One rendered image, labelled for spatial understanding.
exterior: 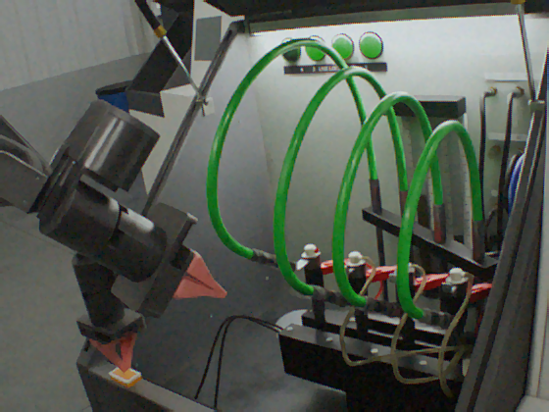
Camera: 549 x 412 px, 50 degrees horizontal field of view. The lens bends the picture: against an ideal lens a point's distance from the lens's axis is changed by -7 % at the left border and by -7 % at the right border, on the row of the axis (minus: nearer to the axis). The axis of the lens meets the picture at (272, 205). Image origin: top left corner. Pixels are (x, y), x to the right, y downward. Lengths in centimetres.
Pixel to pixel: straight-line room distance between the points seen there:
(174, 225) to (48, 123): 717
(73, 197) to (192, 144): 67
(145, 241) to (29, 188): 12
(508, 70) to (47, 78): 700
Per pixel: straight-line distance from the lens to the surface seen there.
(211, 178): 77
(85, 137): 55
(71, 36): 790
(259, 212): 133
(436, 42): 106
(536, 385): 84
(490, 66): 103
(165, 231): 59
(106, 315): 95
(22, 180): 53
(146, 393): 99
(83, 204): 53
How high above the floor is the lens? 150
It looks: 19 degrees down
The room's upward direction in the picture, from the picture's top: 9 degrees counter-clockwise
